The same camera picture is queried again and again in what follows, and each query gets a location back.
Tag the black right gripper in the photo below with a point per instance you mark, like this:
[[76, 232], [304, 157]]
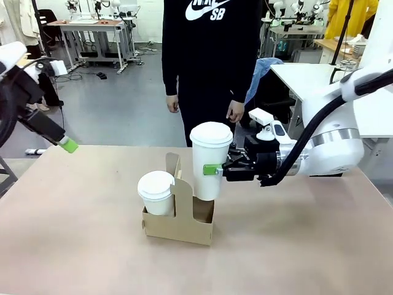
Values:
[[261, 166]]

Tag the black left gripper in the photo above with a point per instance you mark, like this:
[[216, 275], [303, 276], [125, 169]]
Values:
[[26, 89]]

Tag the tall white lidded paper cup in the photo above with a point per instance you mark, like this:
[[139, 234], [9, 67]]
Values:
[[208, 147]]

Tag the person's right forearm black sleeve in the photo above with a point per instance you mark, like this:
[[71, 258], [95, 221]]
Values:
[[170, 80]]

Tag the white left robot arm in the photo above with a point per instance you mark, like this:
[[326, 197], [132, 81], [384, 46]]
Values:
[[10, 53]]

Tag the person's left forearm black sleeve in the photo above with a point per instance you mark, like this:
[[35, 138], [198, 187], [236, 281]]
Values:
[[245, 83]]

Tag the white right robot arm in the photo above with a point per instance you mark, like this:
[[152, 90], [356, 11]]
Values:
[[334, 153]]

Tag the short white lidded paper cup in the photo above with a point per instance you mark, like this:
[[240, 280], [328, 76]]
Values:
[[155, 190]]

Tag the brown cardboard cup carrier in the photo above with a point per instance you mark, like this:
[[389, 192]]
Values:
[[181, 227]]

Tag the person's left hand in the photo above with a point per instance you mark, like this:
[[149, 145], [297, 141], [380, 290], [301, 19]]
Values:
[[236, 111]]

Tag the person's right hand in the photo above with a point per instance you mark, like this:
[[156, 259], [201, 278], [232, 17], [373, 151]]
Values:
[[172, 104]]

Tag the white tube on floor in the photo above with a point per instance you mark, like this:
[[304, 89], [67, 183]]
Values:
[[35, 151]]

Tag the bystander dark trousered legs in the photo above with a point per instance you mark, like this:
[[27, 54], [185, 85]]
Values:
[[50, 90]]

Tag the black table leg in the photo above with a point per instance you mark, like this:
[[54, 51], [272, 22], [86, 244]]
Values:
[[7, 175]]

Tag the small black floor object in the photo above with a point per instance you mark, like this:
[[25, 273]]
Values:
[[102, 76]]

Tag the blue cloth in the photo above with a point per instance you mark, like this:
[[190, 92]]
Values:
[[261, 70]]

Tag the black light stand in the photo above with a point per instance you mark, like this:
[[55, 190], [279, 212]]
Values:
[[41, 27]]

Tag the person in black hoodie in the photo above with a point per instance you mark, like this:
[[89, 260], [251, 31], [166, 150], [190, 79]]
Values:
[[212, 61]]

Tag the beige hanging coat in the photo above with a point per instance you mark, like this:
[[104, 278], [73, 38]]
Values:
[[18, 21]]

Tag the white side table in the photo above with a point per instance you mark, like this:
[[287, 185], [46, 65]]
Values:
[[294, 77]]

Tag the white tray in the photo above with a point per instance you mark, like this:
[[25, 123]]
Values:
[[82, 21]]

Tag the white power strip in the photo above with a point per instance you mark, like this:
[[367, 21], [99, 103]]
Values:
[[151, 48]]

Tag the grey workbench with robots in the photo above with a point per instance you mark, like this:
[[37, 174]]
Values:
[[291, 29]]

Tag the wooden desk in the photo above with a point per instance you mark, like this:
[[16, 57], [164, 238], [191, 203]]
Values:
[[331, 44]]

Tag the black tripod pole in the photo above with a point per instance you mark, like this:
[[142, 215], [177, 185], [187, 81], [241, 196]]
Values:
[[342, 30]]

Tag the person in yellow coat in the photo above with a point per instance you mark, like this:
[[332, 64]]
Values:
[[347, 18]]

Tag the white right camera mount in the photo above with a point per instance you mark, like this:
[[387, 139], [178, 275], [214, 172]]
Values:
[[265, 133]]

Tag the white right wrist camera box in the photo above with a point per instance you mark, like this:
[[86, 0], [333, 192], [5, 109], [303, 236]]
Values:
[[259, 116]]

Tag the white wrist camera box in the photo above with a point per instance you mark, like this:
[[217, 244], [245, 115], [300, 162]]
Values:
[[59, 67], [259, 116]]

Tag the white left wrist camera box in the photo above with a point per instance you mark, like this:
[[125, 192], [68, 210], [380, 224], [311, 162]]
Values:
[[59, 67]]

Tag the brown-top grey frame table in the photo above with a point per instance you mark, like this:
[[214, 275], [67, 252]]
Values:
[[92, 26]]

